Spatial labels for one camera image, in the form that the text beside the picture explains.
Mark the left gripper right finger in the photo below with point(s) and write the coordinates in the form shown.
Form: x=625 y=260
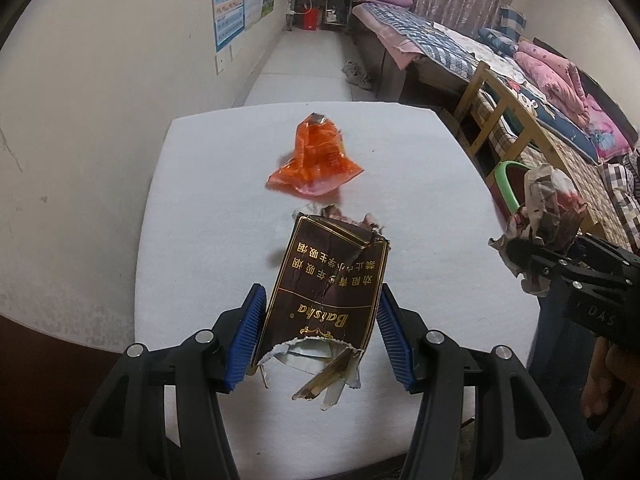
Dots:
x=517 y=435

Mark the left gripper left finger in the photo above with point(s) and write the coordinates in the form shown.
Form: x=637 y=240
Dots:
x=156 y=415

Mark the brown grey wrapper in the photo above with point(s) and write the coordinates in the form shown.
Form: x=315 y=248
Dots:
x=549 y=219

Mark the green rimmed red trash bin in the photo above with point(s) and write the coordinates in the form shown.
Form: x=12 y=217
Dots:
x=508 y=187

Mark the navy cartoon blanket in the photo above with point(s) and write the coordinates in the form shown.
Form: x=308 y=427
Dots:
x=552 y=119

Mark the pink floral folded quilt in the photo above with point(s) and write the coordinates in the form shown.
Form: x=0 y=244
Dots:
x=557 y=78

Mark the blue plaid pillow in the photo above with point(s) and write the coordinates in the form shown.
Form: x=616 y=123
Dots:
x=511 y=23

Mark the bed with blue plaid quilt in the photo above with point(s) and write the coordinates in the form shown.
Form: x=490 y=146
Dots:
x=439 y=52

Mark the orange plastic wrapper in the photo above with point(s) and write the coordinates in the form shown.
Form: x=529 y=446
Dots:
x=319 y=164

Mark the grey shoes on floor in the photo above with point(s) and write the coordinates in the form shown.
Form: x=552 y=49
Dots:
x=357 y=76

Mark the red bucket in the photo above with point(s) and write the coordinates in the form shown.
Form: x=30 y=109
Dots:
x=310 y=19

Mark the blue wall poster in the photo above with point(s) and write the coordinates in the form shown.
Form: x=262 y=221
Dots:
x=229 y=21

